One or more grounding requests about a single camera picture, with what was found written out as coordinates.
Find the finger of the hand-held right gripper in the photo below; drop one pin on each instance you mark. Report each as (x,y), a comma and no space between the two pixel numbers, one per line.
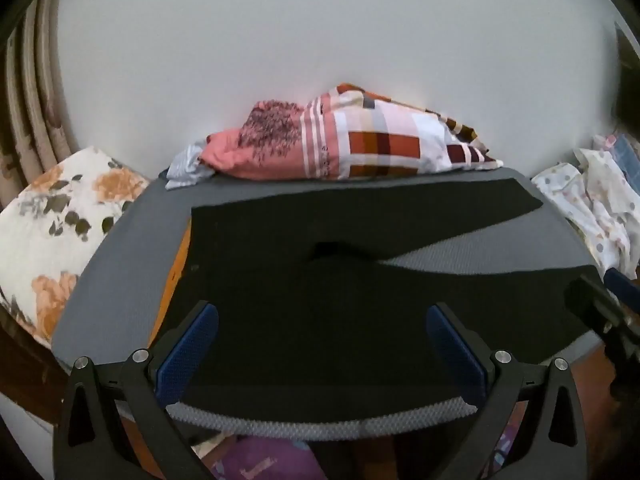
(622,285)
(582,300)

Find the blue folded cloth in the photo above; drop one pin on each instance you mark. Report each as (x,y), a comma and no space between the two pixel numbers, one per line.
(628,155)

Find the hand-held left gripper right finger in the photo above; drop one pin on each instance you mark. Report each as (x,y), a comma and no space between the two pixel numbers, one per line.
(452,347)

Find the black pants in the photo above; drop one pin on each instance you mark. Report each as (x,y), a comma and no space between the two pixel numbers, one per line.
(325,320)

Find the dark wooden bed frame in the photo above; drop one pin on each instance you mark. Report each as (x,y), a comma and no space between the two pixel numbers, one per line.
(25,370)

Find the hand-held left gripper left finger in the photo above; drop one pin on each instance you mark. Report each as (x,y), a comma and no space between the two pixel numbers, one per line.
(192,342)

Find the white polka dot cloth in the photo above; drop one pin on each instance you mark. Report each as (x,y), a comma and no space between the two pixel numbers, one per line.
(597,200)

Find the white and blue crumpled cloth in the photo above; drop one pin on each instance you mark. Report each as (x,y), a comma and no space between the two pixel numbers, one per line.
(187,167)

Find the pink checked pillow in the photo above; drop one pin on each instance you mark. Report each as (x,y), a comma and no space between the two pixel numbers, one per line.
(390,135)

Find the grey mesh mat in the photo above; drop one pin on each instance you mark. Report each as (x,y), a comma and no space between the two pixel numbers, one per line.
(125,270)

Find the beige patterned curtain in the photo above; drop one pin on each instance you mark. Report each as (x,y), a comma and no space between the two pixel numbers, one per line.
(30,110)

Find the white floral pillow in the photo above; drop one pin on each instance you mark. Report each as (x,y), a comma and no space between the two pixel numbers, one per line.
(50,240)

